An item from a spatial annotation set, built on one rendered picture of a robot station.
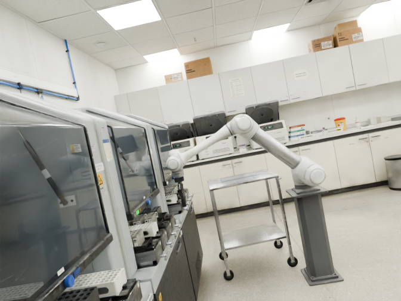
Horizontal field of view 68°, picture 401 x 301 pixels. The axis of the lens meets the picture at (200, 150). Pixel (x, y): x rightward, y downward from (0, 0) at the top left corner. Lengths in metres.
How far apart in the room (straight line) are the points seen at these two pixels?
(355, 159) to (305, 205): 2.67
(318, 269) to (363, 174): 2.70
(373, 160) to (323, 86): 1.34
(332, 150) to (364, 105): 1.20
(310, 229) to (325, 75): 3.18
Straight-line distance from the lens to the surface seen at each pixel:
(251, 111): 4.84
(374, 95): 5.80
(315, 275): 2.62
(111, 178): 1.33
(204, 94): 4.87
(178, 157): 2.08
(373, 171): 5.11
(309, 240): 2.50
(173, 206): 2.28
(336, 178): 4.91
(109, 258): 1.24
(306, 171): 2.16
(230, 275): 2.79
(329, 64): 5.22
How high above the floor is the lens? 1.29
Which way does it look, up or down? 3 degrees down
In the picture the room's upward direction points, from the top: 11 degrees counter-clockwise
